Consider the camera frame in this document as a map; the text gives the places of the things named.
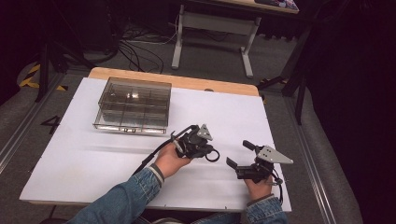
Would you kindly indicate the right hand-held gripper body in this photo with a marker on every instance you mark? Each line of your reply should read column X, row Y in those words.
column 264, row 161

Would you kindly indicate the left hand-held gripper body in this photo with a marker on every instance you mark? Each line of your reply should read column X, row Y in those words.
column 194, row 144

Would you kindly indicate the smoky transparent drawer organizer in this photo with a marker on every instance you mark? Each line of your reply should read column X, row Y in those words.
column 134, row 105

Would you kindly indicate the person's right hand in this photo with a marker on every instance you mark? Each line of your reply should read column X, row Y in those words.
column 258, row 188

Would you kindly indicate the person's left hand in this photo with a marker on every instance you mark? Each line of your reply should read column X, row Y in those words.
column 168, row 160

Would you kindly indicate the black metal stand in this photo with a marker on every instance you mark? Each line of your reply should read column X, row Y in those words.
column 299, row 84

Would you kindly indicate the white table cover sheet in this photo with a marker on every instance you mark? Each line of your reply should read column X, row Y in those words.
column 93, row 168

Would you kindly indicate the wooden desk top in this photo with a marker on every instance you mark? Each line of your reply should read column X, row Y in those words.
column 249, row 4

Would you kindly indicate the black tripod stand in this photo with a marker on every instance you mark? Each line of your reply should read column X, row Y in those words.
column 45, row 62

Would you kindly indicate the yellow black floor tape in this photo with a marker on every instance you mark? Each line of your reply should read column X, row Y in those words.
column 29, row 81

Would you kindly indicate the aluminium floor rail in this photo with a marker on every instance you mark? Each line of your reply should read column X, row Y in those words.
column 311, row 168
column 25, row 124

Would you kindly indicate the white metal desk frame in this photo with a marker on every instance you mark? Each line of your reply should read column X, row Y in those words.
column 214, row 23

